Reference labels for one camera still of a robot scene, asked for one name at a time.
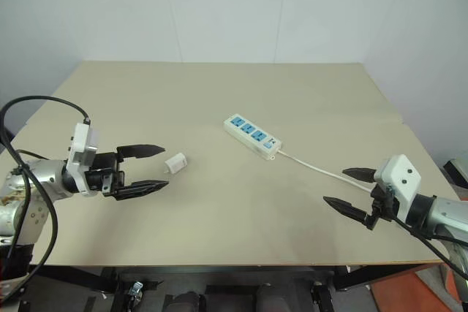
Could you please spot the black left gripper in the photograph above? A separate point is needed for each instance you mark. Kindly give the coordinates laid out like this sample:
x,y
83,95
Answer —
x,y
104,175

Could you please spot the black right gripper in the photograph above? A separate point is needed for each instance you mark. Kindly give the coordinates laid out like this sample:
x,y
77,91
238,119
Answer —
x,y
382,203

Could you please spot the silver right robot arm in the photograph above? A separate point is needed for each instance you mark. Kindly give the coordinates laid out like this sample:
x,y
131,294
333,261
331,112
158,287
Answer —
x,y
449,214

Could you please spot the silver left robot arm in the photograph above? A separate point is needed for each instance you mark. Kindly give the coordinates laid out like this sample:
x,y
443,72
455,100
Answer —
x,y
44,177

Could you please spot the white plug adapter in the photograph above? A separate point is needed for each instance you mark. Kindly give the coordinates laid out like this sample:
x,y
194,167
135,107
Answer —
x,y
176,163

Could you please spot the white power strip blue sockets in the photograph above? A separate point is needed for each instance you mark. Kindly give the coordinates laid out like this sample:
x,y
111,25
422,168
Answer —
x,y
239,132

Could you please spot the grey black floor object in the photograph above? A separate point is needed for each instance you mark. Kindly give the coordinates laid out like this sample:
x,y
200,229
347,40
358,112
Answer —
x,y
457,173

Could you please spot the orange floor mat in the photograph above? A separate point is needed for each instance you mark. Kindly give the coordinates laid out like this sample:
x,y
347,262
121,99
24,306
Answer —
x,y
406,292

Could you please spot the silver caster clamp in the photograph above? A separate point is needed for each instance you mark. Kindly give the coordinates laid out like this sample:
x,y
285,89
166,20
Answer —
x,y
136,287

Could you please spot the dark rounded shape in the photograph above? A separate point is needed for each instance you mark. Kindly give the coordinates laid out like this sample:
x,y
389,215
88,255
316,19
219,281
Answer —
x,y
188,301

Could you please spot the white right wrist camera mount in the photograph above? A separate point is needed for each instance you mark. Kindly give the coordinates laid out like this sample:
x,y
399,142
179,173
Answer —
x,y
399,173

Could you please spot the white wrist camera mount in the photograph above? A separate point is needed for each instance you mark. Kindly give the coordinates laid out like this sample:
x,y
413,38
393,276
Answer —
x,y
81,144
399,173

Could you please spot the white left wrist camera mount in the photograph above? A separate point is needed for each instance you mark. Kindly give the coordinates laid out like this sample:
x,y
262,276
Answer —
x,y
81,144

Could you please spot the black table frame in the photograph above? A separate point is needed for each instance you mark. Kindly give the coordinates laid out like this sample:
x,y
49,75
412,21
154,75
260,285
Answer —
x,y
73,278

